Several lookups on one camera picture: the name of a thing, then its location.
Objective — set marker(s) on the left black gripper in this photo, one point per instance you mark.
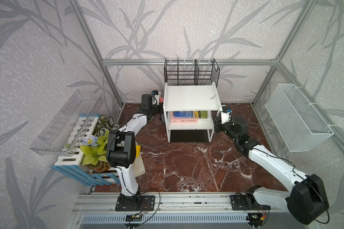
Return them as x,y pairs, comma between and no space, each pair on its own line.
161,108

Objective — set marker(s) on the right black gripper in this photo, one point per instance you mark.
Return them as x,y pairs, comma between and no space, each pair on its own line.
217,124

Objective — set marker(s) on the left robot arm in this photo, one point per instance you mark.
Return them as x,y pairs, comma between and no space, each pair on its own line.
121,154

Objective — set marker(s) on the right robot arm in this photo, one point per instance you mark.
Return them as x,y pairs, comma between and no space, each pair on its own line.
305,197

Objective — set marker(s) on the white two-tier bookshelf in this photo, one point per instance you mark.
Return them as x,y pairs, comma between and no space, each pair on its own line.
190,98

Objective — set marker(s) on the yellow item on beige cloth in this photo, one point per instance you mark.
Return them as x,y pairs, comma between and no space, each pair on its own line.
138,164

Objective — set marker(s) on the striped leaf plant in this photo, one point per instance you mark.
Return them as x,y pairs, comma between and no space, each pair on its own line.
105,123

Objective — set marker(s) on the green artificial plant with flower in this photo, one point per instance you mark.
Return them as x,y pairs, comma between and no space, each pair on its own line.
94,149

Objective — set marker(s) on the white blue picket crate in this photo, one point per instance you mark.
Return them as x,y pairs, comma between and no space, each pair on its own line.
71,166

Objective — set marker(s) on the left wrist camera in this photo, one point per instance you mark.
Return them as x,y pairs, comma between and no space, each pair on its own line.
155,97

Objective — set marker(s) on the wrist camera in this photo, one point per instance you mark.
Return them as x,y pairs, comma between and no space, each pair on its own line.
155,97
226,114

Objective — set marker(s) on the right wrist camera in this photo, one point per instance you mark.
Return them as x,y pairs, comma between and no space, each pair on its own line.
226,114

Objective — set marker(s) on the black wire wall basket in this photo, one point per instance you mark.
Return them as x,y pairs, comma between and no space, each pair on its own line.
191,72

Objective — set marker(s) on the white mesh wall basket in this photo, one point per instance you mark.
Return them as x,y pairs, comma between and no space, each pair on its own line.
300,125

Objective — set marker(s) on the clear plastic wall tray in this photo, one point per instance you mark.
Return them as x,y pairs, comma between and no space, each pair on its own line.
65,132

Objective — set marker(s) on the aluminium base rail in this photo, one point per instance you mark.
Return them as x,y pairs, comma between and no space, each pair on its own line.
165,202

